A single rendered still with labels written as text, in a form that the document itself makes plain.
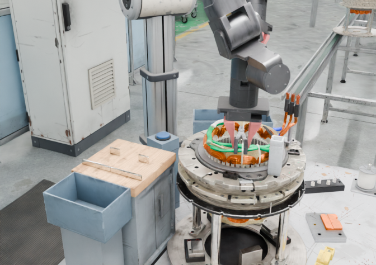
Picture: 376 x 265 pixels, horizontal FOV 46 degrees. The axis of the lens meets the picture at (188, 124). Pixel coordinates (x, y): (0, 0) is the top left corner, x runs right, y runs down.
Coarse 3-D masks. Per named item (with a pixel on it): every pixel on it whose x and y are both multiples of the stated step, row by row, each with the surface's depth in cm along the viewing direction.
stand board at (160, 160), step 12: (120, 144) 123; (132, 144) 123; (96, 156) 117; (108, 156) 117; (120, 156) 117; (132, 156) 117; (156, 156) 117; (168, 156) 117; (84, 168) 111; (96, 168) 111; (120, 168) 111; (132, 168) 111; (144, 168) 111; (156, 168) 111; (108, 180) 106; (120, 180) 106; (132, 180) 106; (144, 180) 106; (132, 192) 103
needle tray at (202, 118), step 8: (200, 112) 147; (208, 112) 147; (216, 112) 147; (200, 120) 148; (208, 120) 148; (216, 120) 148; (264, 120) 148; (200, 128) 138; (208, 128) 138; (272, 128) 137
